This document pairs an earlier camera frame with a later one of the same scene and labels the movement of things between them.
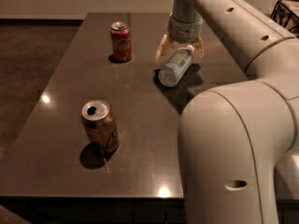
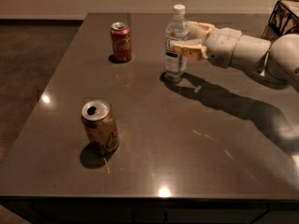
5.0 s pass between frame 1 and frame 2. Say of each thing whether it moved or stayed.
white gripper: moved
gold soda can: stayed
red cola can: stayed
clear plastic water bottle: moved
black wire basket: stayed
